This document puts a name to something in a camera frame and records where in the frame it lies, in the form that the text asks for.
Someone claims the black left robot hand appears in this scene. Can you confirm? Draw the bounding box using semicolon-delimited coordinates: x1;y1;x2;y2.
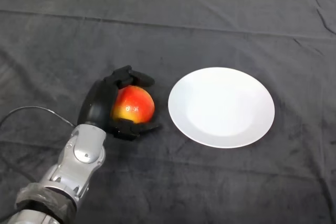
77;65;161;141

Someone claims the red yellow apple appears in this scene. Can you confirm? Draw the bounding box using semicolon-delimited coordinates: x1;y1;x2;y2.
111;85;155;125

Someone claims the white round plate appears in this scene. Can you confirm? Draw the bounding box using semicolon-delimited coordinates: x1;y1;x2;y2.
167;67;276;149

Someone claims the black cloth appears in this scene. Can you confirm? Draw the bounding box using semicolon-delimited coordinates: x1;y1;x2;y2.
0;0;336;224

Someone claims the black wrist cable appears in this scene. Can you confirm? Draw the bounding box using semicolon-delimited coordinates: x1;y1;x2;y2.
0;105;76;182

